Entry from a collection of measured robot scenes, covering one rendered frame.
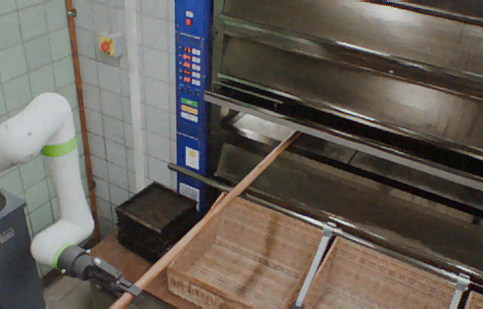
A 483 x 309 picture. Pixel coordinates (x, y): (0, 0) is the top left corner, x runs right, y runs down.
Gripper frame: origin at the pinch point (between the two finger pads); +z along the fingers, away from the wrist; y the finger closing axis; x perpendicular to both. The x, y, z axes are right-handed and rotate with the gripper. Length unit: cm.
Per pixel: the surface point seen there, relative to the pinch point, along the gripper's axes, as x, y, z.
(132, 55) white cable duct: -99, -22, -82
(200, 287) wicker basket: -52, 50, -9
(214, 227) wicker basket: -89, 51, -26
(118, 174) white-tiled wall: -101, 55, -99
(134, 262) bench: -57, 62, -51
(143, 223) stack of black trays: -61, 38, -47
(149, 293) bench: -46, 63, -33
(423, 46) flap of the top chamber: -101, -58, 48
